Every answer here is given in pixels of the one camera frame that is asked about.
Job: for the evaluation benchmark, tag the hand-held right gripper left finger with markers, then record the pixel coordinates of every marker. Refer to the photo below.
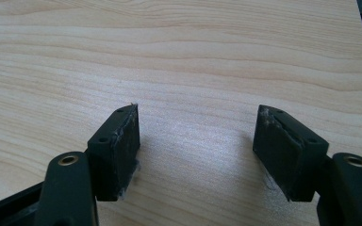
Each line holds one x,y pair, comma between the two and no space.
114,157

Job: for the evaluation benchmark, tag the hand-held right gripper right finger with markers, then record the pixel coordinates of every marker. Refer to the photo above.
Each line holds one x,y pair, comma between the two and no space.
289,157

